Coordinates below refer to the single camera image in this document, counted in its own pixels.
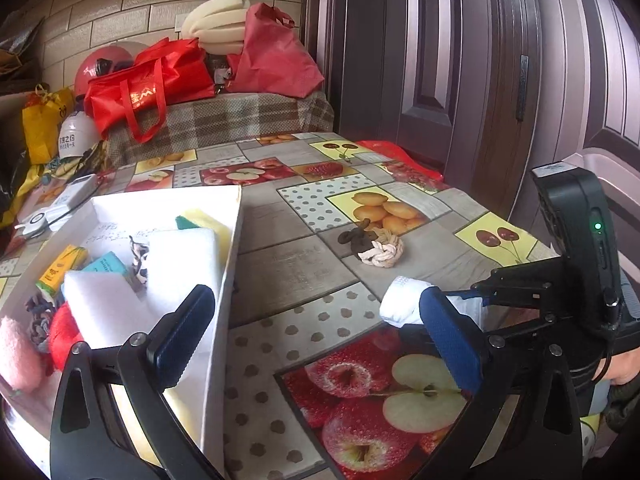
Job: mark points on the brown metal door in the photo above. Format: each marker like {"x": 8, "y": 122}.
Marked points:
{"x": 450, "y": 60}

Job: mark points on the white foam block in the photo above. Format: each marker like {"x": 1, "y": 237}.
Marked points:
{"x": 182, "y": 265}
{"x": 110, "y": 305}

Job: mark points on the yellow bag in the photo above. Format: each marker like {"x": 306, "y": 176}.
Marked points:
{"x": 45, "y": 125}

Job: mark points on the pink plush toy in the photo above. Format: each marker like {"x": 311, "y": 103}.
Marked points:
{"x": 20, "y": 355}

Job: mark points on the white cardboard box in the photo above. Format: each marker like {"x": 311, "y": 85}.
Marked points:
{"x": 150, "y": 200}

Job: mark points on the red helmet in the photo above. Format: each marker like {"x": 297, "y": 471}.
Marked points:
{"x": 100, "y": 67}

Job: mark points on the white foam roll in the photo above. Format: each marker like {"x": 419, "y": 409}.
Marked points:
{"x": 217, "y": 20}

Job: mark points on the yellow-labelled white box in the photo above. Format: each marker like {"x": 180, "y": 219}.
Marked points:
{"x": 60, "y": 270}

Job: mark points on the person's right forearm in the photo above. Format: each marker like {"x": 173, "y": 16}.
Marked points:
{"x": 622, "y": 407}

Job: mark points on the white helmet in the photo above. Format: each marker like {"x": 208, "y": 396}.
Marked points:
{"x": 77, "y": 135}

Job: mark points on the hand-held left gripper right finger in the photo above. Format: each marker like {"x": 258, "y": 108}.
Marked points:
{"x": 450, "y": 340}

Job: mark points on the red plush ball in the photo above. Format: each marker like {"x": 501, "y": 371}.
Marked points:
{"x": 65, "y": 337}

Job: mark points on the white sock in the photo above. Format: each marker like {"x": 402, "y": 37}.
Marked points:
{"x": 405, "y": 302}

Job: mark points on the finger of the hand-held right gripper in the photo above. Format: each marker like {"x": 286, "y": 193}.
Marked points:
{"x": 520, "y": 282}
{"x": 520, "y": 327}

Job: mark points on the fruit print tablecloth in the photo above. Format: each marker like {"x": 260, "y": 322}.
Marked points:
{"x": 310, "y": 270}

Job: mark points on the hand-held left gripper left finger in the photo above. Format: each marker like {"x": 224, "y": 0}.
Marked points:
{"x": 182, "y": 330}

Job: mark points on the small white device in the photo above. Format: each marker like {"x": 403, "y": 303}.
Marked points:
{"x": 35, "y": 222}

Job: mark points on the brown knitted toy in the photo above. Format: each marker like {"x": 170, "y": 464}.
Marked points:
{"x": 357, "y": 237}

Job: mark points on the yellow sponge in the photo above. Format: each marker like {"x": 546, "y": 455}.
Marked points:
{"x": 212, "y": 225}

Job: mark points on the plain red bag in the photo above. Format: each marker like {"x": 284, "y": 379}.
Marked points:
{"x": 275, "y": 55}

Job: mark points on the person's right hand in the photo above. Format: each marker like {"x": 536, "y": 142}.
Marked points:
{"x": 625, "y": 365}

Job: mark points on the zebra print scrunchie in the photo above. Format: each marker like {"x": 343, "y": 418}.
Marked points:
{"x": 140, "y": 260}

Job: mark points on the checkered covered bench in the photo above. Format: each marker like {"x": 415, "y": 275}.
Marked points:
{"x": 240, "y": 115}

